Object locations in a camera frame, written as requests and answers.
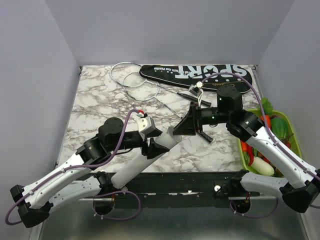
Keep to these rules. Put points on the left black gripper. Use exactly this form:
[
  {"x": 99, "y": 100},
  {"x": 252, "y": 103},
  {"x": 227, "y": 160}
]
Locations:
[{"x": 154, "y": 149}]

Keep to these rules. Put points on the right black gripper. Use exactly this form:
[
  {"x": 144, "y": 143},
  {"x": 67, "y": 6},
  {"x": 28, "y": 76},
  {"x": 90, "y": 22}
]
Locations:
[{"x": 193, "y": 120}]

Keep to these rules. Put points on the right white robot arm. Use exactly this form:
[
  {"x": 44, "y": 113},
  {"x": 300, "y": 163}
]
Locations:
[{"x": 300, "y": 184}]

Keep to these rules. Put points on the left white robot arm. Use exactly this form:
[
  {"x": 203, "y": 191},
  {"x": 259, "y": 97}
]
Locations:
[{"x": 35, "y": 202}]

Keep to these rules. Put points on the lower badminton racket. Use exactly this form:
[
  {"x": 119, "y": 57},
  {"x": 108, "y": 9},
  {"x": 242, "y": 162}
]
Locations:
[{"x": 143, "y": 90}]

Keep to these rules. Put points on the badminton racket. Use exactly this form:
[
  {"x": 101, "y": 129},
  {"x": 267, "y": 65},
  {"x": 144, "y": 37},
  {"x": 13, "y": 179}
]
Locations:
[
  {"x": 143, "y": 90},
  {"x": 120, "y": 70}
]

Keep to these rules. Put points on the upper badminton racket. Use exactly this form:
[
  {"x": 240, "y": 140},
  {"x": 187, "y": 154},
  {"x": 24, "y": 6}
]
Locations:
[{"x": 120, "y": 70}]

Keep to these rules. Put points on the black racket bag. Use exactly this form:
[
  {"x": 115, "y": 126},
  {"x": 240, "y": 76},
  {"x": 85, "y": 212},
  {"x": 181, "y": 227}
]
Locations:
[{"x": 186, "y": 75}]

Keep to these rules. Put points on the red chili pepper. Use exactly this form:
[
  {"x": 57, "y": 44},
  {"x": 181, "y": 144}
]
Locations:
[{"x": 250, "y": 155}]

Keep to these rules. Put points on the orange carrot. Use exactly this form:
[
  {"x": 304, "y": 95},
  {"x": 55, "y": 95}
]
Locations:
[{"x": 266, "y": 118}]

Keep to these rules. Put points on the white radish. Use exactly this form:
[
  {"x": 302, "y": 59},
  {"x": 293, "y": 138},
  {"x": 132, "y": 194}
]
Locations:
[{"x": 262, "y": 167}]

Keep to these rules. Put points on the green vegetable tray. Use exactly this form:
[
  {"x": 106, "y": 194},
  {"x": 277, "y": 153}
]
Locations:
[{"x": 291, "y": 142}]

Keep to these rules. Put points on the dark green leafy vegetable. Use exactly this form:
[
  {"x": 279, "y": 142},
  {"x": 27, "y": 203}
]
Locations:
[{"x": 279, "y": 127}]

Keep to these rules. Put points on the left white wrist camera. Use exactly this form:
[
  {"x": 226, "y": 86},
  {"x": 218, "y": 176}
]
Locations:
[{"x": 146, "y": 126}]

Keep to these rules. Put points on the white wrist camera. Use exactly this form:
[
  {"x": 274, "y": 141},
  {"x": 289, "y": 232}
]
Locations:
[
  {"x": 197, "y": 91},
  {"x": 146, "y": 126}
]

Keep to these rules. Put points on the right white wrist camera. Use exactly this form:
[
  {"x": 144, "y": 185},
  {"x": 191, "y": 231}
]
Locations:
[{"x": 197, "y": 91}]

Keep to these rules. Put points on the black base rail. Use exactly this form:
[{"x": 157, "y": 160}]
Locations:
[{"x": 164, "y": 190}]

